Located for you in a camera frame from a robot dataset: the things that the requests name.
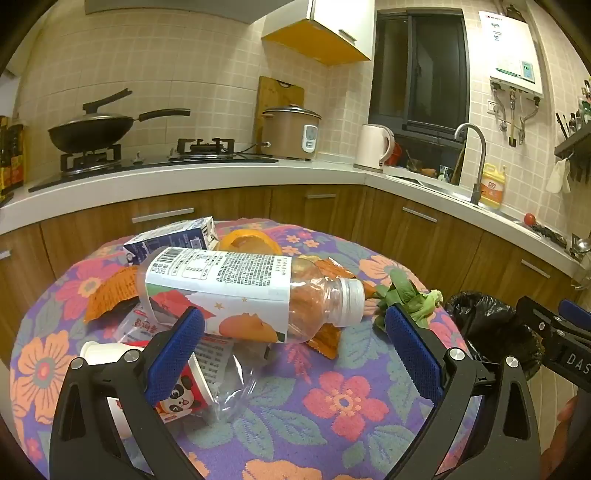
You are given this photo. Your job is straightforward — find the white electric kettle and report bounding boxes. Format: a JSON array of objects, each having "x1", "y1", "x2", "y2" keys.
[{"x1": 354, "y1": 124, "x2": 396, "y2": 173}]

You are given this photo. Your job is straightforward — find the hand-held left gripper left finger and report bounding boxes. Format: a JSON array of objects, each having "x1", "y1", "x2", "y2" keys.
[{"x1": 48, "y1": 307, "x2": 208, "y2": 480}]

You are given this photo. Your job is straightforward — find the brown rice cooker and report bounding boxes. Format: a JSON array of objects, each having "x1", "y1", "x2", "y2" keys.
[{"x1": 261, "y1": 105, "x2": 322, "y2": 162}]

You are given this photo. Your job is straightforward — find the black wok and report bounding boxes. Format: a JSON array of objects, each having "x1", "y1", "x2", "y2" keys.
[{"x1": 47, "y1": 89, "x2": 191, "y2": 154}]

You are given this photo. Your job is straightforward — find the utensil wall rack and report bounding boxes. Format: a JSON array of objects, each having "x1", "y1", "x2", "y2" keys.
[{"x1": 554, "y1": 78, "x2": 591, "y2": 183}]

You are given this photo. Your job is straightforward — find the clear plastic bottle white label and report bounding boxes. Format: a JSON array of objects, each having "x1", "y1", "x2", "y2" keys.
[{"x1": 136, "y1": 247, "x2": 366, "y2": 344}]

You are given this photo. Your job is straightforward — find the metal bowl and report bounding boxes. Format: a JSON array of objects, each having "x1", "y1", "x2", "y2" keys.
[{"x1": 569, "y1": 233, "x2": 591, "y2": 259}]

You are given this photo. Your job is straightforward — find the panda print paper cup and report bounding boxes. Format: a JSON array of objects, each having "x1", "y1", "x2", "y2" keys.
[{"x1": 79, "y1": 340, "x2": 218, "y2": 441}]

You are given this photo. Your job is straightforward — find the yellow detergent bottle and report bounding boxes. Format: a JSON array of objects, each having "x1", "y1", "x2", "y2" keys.
[{"x1": 479, "y1": 164, "x2": 507, "y2": 210}]

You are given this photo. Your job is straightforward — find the orange snack bag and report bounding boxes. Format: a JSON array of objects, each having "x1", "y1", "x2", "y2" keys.
[{"x1": 84, "y1": 256, "x2": 377, "y2": 361}]

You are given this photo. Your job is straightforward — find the blue milk carton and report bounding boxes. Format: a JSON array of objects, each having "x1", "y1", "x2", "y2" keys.
[{"x1": 123, "y1": 216, "x2": 220, "y2": 266}]

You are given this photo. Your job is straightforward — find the black gas stove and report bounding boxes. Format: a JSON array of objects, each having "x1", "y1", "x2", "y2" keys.
[{"x1": 28, "y1": 137, "x2": 279, "y2": 193}]

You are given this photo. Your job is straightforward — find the dark sauce bottle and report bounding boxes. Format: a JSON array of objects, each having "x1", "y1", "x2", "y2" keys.
[
  {"x1": 9, "y1": 122, "x2": 26, "y2": 188},
  {"x1": 0, "y1": 115, "x2": 12, "y2": 197}
]

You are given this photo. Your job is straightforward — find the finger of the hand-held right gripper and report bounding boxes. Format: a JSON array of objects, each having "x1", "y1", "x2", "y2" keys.
[
  {"x1": 515, "y1": 295, "x2": 563, "y2": 344},
  {"x1": 556, "y1": 299, "x2": 591, "y2": 332}
]

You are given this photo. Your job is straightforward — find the metal faucet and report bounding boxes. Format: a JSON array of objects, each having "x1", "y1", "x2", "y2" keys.
[{"x1": 454, "y1": 123, "x2": 488, "y2": 205}]

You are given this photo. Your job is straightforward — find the clear plastic wrapper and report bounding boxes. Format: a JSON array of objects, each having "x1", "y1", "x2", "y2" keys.
[{"x1": 113, "y1": 307, "x2": 262, "y2": 423}]

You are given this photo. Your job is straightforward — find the white kitchen countertop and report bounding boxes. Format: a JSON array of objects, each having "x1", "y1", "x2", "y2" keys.
[{"x1": 0, "y1": 154, "x2": 583, "y2": 278}]

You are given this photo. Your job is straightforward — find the range hood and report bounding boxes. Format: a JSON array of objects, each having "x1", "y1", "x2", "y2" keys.
[{"x1": 84, "y1": 0, "x2": 311, "y2": 24}]

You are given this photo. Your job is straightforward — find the wooden cutting board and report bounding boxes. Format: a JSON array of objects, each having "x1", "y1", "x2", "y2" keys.
[{"x1": 253, "y1": 76, "x2": 305, "y2": 145}]

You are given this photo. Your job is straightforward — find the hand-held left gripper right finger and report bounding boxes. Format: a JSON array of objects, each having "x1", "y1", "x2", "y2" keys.
[{"x1": 385, "y1": 305, "x2": 542, "y2": 480}]

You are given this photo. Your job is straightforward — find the trash bin with black bag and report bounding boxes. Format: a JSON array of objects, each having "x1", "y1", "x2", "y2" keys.
[{"x1": 444, "y1": 291, "x2": 544, "y2": 381}]

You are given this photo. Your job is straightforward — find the green vegetable leaves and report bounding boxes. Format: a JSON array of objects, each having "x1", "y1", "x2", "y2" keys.
[{"x1": 373, "y1": 269, "x2": 444, "y2": 330}]

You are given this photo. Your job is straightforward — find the dark window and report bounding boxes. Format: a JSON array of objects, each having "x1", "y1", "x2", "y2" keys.
[{"x1": 368, "y1": 10, "x2": 472, "y2": 136}]

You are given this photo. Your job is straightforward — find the dark bumpy object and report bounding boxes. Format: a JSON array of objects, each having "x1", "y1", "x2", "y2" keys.
[{"x1": 531, "y1": 223, "x2": 568, "y2": 247}]

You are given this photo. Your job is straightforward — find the orange peel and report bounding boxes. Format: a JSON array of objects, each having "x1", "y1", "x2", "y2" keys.
[{"x1": 217, "y1": 229, "x2": 282, "y2": 257}]

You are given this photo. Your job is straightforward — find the person's right hand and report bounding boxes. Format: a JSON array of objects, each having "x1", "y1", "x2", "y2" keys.
[{"x1": 541, "y1": 396, "x2": 585, "y2": 480}]

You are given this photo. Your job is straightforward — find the floral tablecloth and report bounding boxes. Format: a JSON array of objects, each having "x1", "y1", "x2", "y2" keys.
[{"x1": 9, "y1": 219, "x2": 490, "y2": 480}]

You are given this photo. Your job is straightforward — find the white water heater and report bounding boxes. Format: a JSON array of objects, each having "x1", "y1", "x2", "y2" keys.
[{"x1": 478, "y1": 9, "x2": 544, "y2": 99}]

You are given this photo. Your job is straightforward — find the white hanging cloth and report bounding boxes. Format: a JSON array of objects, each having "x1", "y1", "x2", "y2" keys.
[{"x1": 547, "y1": 157, "x2": 573, "y2": 195}]

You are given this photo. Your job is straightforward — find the white wall cabinet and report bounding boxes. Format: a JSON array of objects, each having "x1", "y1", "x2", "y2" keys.
[{"x1": 261, "y1": 0, "x2": 376, "y2": 66}]

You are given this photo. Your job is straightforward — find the metal sink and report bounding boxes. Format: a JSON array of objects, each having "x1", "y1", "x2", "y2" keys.
[{"x1": 385, "y1": 173, "x2": 481, "y2": 204}]

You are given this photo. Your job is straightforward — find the wooden base cabinets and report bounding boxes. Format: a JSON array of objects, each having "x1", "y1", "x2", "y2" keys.
[{"x1": 0, "y1": 185, "x2": 583, "y2": 352}]

